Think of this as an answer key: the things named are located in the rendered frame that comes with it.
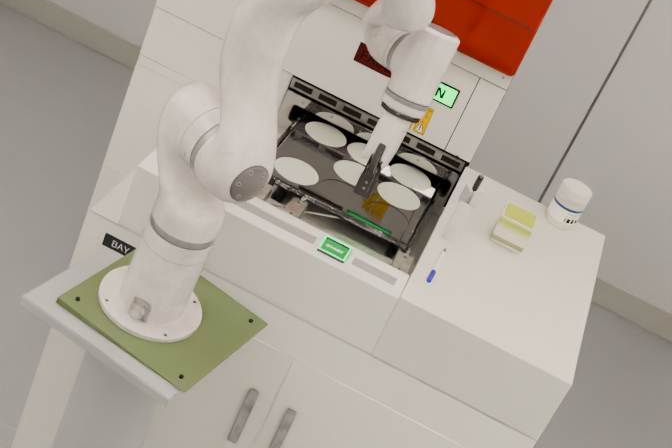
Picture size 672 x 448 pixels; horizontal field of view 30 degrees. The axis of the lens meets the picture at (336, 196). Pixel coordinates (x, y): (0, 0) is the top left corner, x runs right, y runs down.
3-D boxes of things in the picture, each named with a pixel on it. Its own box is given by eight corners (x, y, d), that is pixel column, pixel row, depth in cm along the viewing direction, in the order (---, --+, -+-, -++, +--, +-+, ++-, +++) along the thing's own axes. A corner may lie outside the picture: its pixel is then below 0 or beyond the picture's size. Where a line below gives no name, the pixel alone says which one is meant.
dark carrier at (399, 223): (308, 114, 293) (309, 111, 293) (440, 180, 290) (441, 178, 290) (259, 171, 263) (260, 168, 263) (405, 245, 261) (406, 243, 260)
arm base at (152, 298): (171, 359, 215) (207, 280, 205) (78, 303, 217) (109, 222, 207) (217, 306, 231) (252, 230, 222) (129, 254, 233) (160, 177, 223)
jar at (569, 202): (546, 207, 283) (565, 173, 278) (575, 221, 282) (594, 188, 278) (542, 220, 277) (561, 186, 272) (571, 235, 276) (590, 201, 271)
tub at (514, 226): (493, 224, 267) (507, 199, 263) (525, 240, 266) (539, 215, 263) (487, 240, 260) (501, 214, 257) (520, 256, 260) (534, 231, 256)
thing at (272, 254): (136, 203, 250) (157, 146, 244) (383, 330, 246) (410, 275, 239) (116, 223, 242) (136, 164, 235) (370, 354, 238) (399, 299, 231)
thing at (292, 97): (275, 120, 295) (289, 87, 290) (443, 205, 291) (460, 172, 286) (273, 123, 293) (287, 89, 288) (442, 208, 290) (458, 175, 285)
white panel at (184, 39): (140, 59, 301) (190, -92, 281) (444, 212, 294) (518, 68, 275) (134, 63, 298) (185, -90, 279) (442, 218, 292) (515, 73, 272)
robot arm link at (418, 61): (374, 80, 222) (412, 105, 218) (406, 13, 218) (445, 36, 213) (401, 83, 229) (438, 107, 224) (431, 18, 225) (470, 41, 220)
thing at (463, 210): (445, 224, 259) (471, 172, 253) (462, 232, 259) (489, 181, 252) (439, 237, 254) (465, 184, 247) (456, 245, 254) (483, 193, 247)
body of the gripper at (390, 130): (389, 92, 229) (364, 145, 232) (379, 101, 219) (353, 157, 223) (426, 110, 228) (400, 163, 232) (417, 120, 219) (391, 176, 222)
